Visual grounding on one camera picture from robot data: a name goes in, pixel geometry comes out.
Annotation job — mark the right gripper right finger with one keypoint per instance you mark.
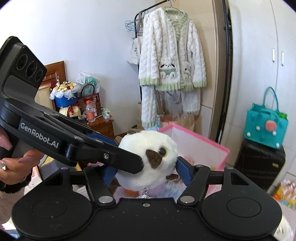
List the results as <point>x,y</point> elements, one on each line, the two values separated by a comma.
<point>195,179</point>

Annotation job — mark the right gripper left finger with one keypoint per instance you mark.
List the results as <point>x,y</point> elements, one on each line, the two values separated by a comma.
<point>97,180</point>

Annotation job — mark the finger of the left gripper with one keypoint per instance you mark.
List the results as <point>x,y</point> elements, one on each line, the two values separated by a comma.
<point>103,138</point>
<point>92,150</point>

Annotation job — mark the white brown plush toy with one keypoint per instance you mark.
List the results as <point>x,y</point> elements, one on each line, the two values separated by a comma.
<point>159,156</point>

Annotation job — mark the left hand with ring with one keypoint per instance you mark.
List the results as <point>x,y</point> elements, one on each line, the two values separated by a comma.
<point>17,169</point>

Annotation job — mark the wooden nightstand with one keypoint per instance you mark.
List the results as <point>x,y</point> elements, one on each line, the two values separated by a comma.
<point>103,126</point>

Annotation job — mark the plastic drink bottle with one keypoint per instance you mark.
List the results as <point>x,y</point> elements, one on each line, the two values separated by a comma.
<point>90,113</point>

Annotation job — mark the pink storage box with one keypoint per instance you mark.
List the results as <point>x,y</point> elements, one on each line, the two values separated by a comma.
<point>195,149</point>

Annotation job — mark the orange ball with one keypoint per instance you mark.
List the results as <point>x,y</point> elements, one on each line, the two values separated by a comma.
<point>131,193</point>

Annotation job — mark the red woven basket bag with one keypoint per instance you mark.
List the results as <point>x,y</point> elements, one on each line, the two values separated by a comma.
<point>93,98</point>

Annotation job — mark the white flower bouquet blue box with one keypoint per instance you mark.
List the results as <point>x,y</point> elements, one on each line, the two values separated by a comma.
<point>64,94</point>

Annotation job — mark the brown paper bag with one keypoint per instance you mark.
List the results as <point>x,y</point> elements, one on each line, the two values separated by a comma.
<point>185,120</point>

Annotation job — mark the wooden headboard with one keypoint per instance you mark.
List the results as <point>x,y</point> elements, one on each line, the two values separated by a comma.
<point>55,71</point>

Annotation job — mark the black suitcase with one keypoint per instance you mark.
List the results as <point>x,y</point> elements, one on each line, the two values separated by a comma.
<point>259,163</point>

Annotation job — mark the teal felt tote bag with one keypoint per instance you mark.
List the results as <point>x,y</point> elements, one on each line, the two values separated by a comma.
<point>266,126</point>

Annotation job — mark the colourful milk bottle carton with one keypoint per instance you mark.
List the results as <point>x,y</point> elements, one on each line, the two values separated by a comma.
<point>285,193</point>

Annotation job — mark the white fluffy hanging cardigan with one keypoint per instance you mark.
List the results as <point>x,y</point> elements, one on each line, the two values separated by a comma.
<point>171,60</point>

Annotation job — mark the white wardrobe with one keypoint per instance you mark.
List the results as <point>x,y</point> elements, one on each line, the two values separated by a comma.
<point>263,67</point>

